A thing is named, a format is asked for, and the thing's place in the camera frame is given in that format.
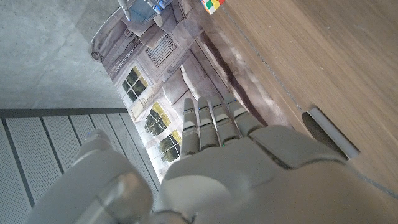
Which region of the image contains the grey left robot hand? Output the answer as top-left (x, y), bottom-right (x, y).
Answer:
top-left (24, 96), bottom-right (398, 224)

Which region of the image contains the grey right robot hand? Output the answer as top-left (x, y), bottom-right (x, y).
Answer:
top-left (117, 0), bottom-right (171, 28)

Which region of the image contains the multicolour rubik's cube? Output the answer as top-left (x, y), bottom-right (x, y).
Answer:
top-left (200, 0), bottom-right (225, 16)

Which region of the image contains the black eraser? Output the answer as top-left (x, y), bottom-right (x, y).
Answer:
top-left (302, 107), bottom-right (361, 161)

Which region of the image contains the printed sofa room backdrop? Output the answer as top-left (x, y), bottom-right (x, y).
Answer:
top-left (90, 0), bottom-right (293, 184)

